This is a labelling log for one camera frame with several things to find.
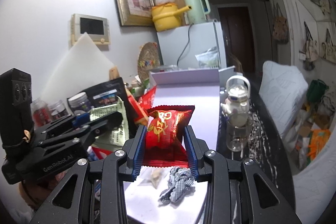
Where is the black white gingham lace cloth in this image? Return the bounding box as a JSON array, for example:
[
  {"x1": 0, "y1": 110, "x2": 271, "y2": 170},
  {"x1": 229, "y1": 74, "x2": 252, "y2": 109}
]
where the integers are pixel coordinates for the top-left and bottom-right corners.
[{"x1": 159, "y1": 166, "x2": 195, "y2": 205}]

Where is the red snack packet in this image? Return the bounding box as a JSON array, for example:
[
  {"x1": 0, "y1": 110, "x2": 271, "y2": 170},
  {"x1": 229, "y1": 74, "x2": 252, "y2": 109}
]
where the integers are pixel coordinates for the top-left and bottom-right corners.
[{"x1": 142, "y1": 105, "x2": 195, "y2": 168}]

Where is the green printed bag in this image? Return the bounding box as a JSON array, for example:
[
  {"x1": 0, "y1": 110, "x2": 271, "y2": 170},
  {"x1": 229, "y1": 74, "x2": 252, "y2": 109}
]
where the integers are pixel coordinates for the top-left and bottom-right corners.
[{"x1": 89, "y1": 97, "x2": 129, "y2": 151}]

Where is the black snack bag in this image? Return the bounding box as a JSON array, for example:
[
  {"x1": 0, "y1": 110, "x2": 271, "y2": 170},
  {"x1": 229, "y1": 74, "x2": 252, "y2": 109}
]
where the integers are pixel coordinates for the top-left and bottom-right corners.
[{"x1": 82, "y1": 77, "x2": 135, "y2": 127}]

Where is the glass mug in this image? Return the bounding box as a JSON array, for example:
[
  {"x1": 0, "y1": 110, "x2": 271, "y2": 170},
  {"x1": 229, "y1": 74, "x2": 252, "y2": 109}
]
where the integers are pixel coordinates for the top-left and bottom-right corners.
[{"x1": 226, "y1": 115, "x2": 253, "y2": 152}]

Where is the near light blue chair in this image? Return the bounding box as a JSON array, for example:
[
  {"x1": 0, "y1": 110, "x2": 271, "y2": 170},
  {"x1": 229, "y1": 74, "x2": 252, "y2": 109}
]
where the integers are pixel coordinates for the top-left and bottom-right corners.
[{"x1": 293, "y1": 132, "x2": 336, "y2": 223}]

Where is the light blue chair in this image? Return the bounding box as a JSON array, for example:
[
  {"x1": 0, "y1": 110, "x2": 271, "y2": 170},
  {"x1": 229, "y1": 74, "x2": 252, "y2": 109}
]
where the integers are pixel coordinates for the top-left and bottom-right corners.
[
  {"x1": 293, "y1": 132, "x2": 336, "y2": 223},
  {"x1": 259, "y1": 61, "x2": 308, "y2": 138}
]

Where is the white water bottle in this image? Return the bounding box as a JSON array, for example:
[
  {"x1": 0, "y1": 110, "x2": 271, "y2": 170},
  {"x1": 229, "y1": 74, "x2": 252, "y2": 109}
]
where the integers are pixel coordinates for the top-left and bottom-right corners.
[{"x1": 221, "y1": 75, "x2": 251, "y2": 127}]

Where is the woven round mat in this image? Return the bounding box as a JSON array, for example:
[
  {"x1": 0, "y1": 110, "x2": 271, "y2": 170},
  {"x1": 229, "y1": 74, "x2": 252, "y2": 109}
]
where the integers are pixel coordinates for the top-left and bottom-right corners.
[{"x1": 137, "y1": 42, "x2": 161, "y2": 82}]

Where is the lavender gift box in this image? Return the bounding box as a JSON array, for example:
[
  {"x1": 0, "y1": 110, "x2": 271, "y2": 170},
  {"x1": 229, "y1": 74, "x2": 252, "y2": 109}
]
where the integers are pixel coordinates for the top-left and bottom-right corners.
[{"x1": 123, "y1": 66, "x2": 236, "y2": 224}]

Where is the far light blue chair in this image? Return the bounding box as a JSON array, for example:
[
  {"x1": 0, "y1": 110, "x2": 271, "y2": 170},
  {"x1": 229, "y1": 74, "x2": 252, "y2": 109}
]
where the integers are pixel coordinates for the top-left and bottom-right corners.
[{"x1": 259, "y1": 61, "x2": 308, "y2": 138}]

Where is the yellow pot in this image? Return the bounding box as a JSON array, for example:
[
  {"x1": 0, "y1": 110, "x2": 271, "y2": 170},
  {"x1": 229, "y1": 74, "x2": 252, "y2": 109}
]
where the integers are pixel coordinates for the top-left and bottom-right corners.
[{"x1": 151, "y1": 3, "x2": 192, "y2": 32}]

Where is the white refrigerator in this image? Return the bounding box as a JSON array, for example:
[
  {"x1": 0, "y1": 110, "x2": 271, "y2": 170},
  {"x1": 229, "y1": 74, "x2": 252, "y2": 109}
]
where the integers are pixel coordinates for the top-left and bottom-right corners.
[{"x1": 157, "y1": 22, "x2": 227, "y2": 69}]

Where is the green electric kettle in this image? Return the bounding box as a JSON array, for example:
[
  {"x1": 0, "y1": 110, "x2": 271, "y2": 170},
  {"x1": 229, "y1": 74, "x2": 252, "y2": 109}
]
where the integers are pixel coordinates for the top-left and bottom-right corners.
[{"x1": 185, "y1": 0, "x2": 211, "y2": 24}]

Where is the dark wooden door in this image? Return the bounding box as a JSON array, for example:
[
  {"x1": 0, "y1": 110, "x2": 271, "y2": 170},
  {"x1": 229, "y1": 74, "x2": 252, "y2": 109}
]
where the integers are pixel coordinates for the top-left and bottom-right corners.
[{"x1": 218, "y1": 6, "x2": 256, "y2": 73}]

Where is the wall intercom panel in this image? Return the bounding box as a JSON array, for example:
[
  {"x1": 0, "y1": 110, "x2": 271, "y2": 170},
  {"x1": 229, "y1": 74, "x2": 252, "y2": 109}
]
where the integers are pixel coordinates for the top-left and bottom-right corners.
[{"x1": 71, "y1": 14, "x2": 110, "y2": 46}]

